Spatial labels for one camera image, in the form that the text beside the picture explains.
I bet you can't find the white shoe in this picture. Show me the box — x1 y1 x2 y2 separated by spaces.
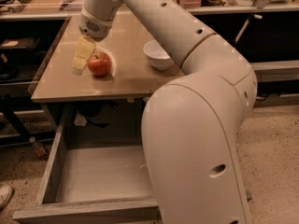
0 185 14 210

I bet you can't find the grey open top drawer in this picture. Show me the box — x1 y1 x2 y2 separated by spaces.
12 105 162 224

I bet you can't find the grey cabinet with beige top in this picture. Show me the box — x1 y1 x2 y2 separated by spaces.
32 7 182 125

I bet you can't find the white bowl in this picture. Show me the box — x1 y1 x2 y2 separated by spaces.
143 40 174 70

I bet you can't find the black table leg frame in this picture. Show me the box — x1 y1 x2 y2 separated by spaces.
0 98 55 147

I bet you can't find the red apple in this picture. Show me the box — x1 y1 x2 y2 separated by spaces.
88 52 112 77

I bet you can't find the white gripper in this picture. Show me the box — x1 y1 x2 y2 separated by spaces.
72 8 113 76

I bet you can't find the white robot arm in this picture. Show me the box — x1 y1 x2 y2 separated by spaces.
79 0 257 224

